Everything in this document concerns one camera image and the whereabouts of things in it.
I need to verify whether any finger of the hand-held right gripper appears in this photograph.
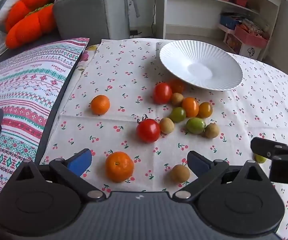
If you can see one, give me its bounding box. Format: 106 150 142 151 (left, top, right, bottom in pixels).
250 137 288 161

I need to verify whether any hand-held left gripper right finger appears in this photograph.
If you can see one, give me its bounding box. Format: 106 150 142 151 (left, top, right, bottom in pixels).
172 151 270 202

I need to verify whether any small mandarin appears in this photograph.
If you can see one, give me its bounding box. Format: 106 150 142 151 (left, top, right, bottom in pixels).
90 95 111 115

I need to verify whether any large mandarin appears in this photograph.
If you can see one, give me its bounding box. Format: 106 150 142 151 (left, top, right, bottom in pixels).
105 151 135 183

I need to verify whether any black power cable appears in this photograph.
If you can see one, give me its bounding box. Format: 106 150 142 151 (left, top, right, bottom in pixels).
151 0 157 37

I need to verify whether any floral tablecloth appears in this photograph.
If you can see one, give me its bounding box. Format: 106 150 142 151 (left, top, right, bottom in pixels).
78 44 101 70

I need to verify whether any orange plush pillow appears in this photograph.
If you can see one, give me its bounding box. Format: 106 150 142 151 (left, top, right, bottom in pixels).
5 0 61 32
5 4 57 50

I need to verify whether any grey sofa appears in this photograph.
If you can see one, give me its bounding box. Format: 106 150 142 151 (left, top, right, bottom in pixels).
0 0 131 63

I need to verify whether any red tomato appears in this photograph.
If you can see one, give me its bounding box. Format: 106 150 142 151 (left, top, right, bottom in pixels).
153 82 172 105
136 119 161 143

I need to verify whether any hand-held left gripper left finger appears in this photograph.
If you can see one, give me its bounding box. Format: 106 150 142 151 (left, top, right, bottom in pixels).
10 149 107 202

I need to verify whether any light green tomato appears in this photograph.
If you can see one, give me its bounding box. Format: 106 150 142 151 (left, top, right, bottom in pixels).
186 117 206 134

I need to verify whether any white bookshelf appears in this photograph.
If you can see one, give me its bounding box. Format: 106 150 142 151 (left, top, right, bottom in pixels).
155 0 288 60

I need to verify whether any blue box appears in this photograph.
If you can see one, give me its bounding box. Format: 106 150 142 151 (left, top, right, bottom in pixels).
220 14 242 30

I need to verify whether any dark green tomato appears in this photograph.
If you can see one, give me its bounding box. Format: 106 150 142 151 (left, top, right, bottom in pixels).
169 107 187 123

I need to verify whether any amber tomato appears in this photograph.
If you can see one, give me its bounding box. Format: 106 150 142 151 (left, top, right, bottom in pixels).
198 102 213 119

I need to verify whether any white pink storage box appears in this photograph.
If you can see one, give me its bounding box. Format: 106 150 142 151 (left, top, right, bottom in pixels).
223 31 262 60

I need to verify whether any pink plastic basket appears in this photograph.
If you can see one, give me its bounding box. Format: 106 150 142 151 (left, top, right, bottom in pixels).
234 24 269 48

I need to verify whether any orange-red tomato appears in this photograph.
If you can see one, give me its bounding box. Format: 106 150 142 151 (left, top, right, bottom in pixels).
168 79 186 94

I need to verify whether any oval orange tomato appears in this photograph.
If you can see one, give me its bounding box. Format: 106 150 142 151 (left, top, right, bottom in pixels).
182 97 199 118

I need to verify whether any white ribbed plate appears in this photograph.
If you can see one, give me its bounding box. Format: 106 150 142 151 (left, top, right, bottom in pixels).
159 39 244 92

